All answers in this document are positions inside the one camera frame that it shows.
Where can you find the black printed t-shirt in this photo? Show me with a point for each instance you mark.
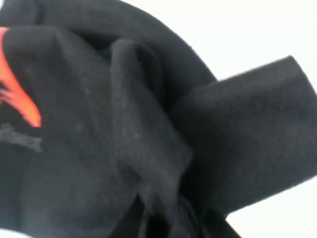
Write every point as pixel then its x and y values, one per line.
pixel 111 126

